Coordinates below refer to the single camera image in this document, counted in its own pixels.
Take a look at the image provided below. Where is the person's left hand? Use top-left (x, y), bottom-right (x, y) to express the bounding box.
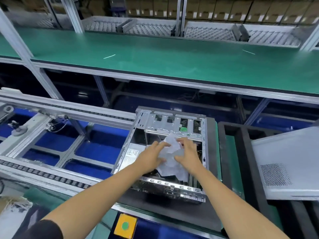
top-left (136, 141), bottom-right (172, 175)

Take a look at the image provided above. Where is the person's right hand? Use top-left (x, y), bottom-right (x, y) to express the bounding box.
top-left (174, 137), bottom-right (204, 172)

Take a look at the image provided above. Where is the white plastic bag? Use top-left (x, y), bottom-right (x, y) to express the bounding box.
top-left (156, 132), bottom-right (189, 182)

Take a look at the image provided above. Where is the person's right forearm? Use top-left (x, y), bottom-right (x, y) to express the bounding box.
top-left (191, 168), bottom-right (291, 239)

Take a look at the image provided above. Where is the person's left forearm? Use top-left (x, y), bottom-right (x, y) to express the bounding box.
top-left (41, 167), bottom-right (146, 239)

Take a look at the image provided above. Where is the open grey computer case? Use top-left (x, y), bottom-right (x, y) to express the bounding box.
top-left (111, 106), bottom-right (208, 203)

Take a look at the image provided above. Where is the power supply with white label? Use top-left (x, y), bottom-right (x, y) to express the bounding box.
top-left (118, 143), bottom-right (148, 172)

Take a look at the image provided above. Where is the black foam tray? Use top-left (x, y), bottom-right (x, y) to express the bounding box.
top-left (218, 121), bottom-right (319, 239)

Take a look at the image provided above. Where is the yellow box with green button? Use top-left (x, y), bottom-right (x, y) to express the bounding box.
top-left (114, 213), bottom-right (138, 239)

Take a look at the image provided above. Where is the grey perforated metal side panel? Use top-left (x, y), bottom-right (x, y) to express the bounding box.
top-left (250, 126), bottom-right (319, 201)

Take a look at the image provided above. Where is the grey roller rack shelf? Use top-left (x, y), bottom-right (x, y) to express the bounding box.
top-left (183, 21), bottom-right (304, 48)
top-left (81, 16), bottom-right (179, 38)

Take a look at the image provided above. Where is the black sleeve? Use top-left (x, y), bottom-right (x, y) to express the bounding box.
top-left (12, 219), bottom-right (64, 239)

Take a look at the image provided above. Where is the grey conveyor stopper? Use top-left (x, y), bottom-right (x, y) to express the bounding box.
top-left (7, 120), bottom-right (28, 137)

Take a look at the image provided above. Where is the row of cardboard boxes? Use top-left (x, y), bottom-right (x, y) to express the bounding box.
top-left (125, 0), bottom-right (319, 25)

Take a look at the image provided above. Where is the white paper sheet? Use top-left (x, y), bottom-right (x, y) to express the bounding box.
top-left (0, 196), bottom-right (33, 239)

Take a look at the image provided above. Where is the aluminium chain conveyor frame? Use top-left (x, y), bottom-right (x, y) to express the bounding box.
top-left (0, 87), bottom-right (137, 197)

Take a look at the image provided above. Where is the aluminium frame post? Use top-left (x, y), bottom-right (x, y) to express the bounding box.
top-left (0, 8), bottom-right (65, 100)
top-left (59, 0), bottom-right (86, 35)
top-left (175, 0), bottom-right (188, 37)

